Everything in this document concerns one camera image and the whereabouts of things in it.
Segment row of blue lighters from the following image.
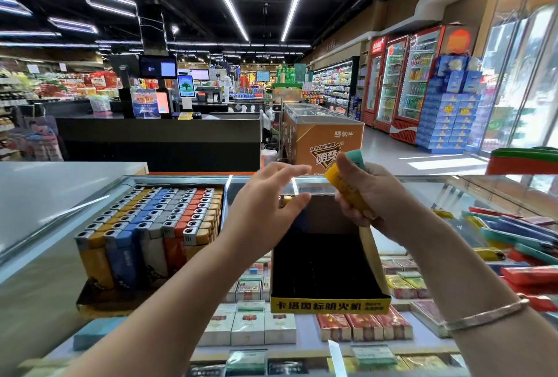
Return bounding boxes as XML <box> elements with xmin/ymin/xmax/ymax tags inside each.
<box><xmin>103</xmin><ymin>187</ymin><xmax>178</xmax><ymax>290</ymax></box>

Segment row of red brown lighters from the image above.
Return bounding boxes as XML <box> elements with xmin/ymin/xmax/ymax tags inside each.
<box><xmin>161</xmin><ymin>187</ymin><xmax>210</xmax><ymax>271</ymax></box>

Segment hanging plastic bags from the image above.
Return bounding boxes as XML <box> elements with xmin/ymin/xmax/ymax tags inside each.
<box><xmin>22</xmin><ymin>119</ymin><xmax>64</xmax><ymax>161</ymax></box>

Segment brown cardboard carton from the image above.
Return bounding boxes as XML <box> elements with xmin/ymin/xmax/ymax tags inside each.
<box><xmin>283</xmin><ymin>104</ymin><xmax>366</xmax><ymax>173</ymax></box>

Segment blue poster screen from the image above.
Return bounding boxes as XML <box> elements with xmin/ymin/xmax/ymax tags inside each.
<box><xmin>131</xmin><ymin>89</ymin><xmax>160</xmax><ymax>119</ymax></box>

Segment pile of blue yellow lighters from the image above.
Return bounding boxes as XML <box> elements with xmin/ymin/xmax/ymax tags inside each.
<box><xmin>433</xmin><ymin>205</ymin><xmax>558</xmax><ymax>312</ymax></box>

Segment stack of blue cartons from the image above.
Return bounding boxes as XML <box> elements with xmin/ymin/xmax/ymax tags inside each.
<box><xmin>417</xmin><ymin>54</ymin><xmax>485</xmax><ymax>154</ymax></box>

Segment person's left forearm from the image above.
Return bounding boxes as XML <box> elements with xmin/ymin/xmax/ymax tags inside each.
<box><xmin>65</xmin><ymin>246</ymin><xmax>263</xmax><ymax>377</ymax></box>

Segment small checkout screen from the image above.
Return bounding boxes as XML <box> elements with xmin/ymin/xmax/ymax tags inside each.
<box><xmin>177</xmin><ymin>74</ymin><xmax>196</xmax><ymax>97</ymax></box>

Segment open refrigerated chiller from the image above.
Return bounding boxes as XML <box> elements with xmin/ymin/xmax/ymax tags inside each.
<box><xmin>309</xmin><ymin>58</ymin><xmax>359</xmax><ymax>114</ymax></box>

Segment black checkout monitor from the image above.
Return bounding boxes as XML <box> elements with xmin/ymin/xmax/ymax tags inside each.
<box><xmin>139</xmin><ymin>56</ymin><xmax>178</xmax><ymax>79</ymax></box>

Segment silver bracelet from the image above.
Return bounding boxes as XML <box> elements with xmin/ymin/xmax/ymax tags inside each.
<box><xmin>443</xmin><ymin>296</ymin><xmax>530</xmax><ymax>332</ymax></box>

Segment orange round sign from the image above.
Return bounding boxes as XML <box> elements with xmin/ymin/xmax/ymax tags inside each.
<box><xmin>440</xmin><ymin>26</ymin><xmax>476</xmax><ymax>57</ymax></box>

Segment person's left hand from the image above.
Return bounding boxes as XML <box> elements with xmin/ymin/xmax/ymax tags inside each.
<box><xmin>222</xmin><ymin>163</ymin><xmax>312</xmax><ymax>260</ymax></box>

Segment row of grey white lighters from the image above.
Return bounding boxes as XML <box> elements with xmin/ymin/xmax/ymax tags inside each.
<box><xmin>137</xmin><ymin>187</ymin><xmax>195</xmax><ymax>279</ymax></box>

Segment blue yellow lighter display box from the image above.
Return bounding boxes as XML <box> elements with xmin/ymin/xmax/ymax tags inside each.
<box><xmin>74</xmin><ymin>185</ymin><xmax>226</xmax><ymax>317</ymax></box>

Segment black checkout counter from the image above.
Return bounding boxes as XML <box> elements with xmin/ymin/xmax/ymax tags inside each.
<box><xmin>56</xmin><ymin>115</ymin><xmax>263</xmax><ymax>171</ymax></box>

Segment yellow plain lighter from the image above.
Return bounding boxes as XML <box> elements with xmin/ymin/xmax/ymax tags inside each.
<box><xmin>325</xmin><ymin>161</ymin><xmax>376</xmax><ymax>214</ymax></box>

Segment row of cigarette packs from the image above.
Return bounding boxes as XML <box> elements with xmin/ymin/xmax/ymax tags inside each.
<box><xmin>74</xmin><ymin>254</ymin><xmax>450</xmax><ymax>377</ymax></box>

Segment red green container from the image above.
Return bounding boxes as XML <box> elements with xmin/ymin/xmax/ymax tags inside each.
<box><xmin>485</xmin><ymin>147</ymin><xmax>558</xmax><ymax>175</ymax></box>

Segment person's right forearm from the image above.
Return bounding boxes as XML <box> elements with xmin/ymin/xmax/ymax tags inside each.
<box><xmin>396</xmin><ymin>215</ymin><xmax>558</xmax><ymax>377</ymax></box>

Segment glass entrance doors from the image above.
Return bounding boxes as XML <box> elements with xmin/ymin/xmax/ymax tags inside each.
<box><xmin>482</xmin><ymin>0</ymin><xmax>558</xmax><ymax>151</ymax></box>

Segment black yellow display box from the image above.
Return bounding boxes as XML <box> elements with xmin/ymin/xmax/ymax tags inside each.
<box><xmin>270</xmin><ymin>193</ymin><xmax>392</xmax><ymax>314</ymax></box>

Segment person's right hand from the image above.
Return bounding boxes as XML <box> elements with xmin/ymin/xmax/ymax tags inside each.
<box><xmin>335</xmin><ymin>153</ymin><xmax>428</xmax><ymax>238</ymax></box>

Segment red drink fridge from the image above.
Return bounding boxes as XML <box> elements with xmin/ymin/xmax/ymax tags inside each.
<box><xmin>389</xmin><ymin>25</ymin><xmax>446</xmax><ymax>144</ymax></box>
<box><xmin>362</xmin><ymin>36</ymin><xmax>387</xmax><ymax>125</ymax></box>
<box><xmin>375</xmin><ymin>34</ymin><xmax>409</xmax><ymax>133</ymax></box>

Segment row of yellow lighters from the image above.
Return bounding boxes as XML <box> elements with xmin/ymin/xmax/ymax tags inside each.
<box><xmin>75</xmin><ymin>187</ymin><xmax>156</xmax><ymax>290</ymax></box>

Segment row of tan lighters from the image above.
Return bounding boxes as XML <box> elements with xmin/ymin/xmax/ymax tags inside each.
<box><xmin>181</xmin><ymin>187</ymin><xmax>224</xmax><ymax>260</ymax></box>

